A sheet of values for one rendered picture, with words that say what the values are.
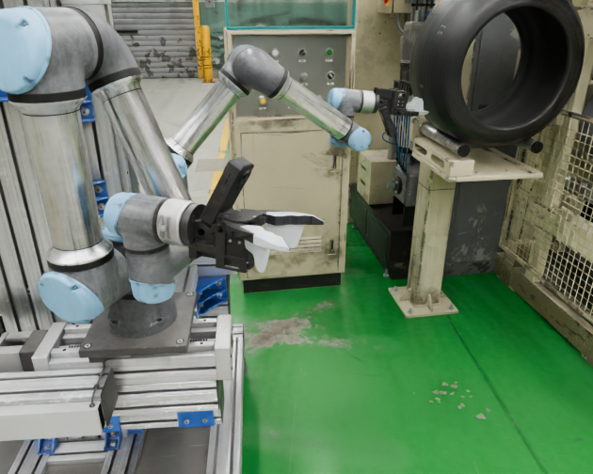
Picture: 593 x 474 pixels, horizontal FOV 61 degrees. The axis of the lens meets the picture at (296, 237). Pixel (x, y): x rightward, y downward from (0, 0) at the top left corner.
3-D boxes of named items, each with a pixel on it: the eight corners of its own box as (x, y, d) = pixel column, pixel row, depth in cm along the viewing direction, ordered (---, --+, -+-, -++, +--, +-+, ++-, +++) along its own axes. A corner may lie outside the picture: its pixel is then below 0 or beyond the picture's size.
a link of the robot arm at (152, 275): (194, 280, 96) (189, 228, 91) (159, 311, 86) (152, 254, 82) (159, 274, 98) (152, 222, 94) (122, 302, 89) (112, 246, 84)
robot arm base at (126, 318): (100, 339, 107) (91, 300, 103) (117, 301, 120) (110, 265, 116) (171, 336, 108) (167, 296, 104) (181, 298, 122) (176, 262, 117)
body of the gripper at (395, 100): (411, 92, 171) (378, 89, 169) (407, 118, 175) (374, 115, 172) (404, 89, 178) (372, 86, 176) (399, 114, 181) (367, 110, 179)
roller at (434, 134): (431, 123, 206) (429, 134, 208) (421, 123, 205) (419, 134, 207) (472, 144, 175) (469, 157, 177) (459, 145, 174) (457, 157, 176)
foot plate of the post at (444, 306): (388, 290, 264) (388, 283, 262) (436, 285, 268) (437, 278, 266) (406, 318, 240) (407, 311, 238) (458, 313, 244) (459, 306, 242)
